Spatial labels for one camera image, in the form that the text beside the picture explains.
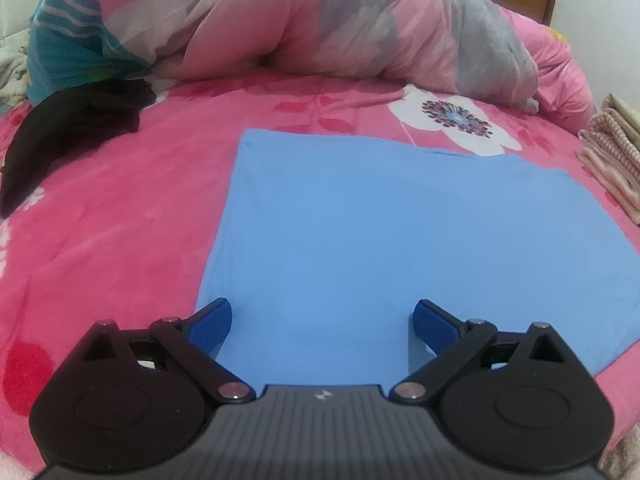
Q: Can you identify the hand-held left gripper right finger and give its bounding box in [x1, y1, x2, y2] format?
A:
[389, 299, 566, 403]

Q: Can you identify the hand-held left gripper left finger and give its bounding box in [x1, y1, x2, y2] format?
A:
[80, 297, 253, 403]

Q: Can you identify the blue t-shirt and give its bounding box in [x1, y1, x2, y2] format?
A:
[195, 129, 640, 386]

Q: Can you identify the pink floral fleece blanket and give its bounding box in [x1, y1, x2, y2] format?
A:
[0, 67, 640, 431]

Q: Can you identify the pink striped folded cloth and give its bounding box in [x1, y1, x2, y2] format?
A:
[579, 110, 640, 226]

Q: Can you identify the black garment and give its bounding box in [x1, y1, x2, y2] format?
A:
[0, 77, 157, 218]

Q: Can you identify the beige folded cloth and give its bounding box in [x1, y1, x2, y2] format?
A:
[602, 92, 640, 136]

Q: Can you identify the pink grey floral quilt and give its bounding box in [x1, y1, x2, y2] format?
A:
[25, 0, 598, 133]

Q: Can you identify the white patterned bedding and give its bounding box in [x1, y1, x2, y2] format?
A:
[0, 0, 38, 106]

